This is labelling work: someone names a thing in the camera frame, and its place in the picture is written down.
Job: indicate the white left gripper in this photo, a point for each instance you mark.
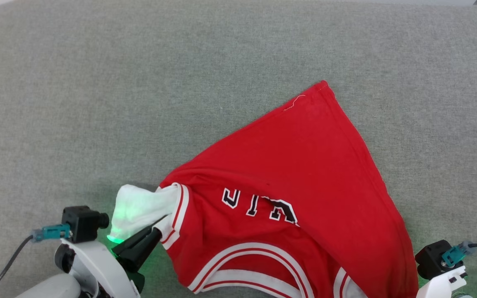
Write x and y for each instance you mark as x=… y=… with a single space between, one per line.
x=97 y=265

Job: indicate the teal left camera connector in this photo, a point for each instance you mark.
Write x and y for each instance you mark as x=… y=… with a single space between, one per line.
x=52 y=232

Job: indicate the teal camera connector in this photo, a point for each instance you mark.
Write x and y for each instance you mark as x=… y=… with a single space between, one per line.
x=456 y=253
x=52 y=232

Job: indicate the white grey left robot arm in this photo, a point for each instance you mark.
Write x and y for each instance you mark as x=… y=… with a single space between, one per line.
x=52 y=289

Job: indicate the teal right camera connector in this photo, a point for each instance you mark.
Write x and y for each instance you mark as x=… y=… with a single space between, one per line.
x=456 y=253

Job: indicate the red and white jersey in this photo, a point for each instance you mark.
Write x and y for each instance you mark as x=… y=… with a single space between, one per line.
x=304 y=165

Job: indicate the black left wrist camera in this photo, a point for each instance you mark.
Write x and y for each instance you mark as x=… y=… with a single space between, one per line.
x=83 y=223

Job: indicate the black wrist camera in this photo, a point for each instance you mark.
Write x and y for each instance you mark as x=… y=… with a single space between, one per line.
x=83 y=223
x=431 y=258

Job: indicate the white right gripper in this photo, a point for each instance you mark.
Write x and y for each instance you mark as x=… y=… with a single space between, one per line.
x=443 y=285

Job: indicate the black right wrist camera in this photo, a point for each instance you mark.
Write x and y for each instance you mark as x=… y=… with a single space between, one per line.
x=431 y=258

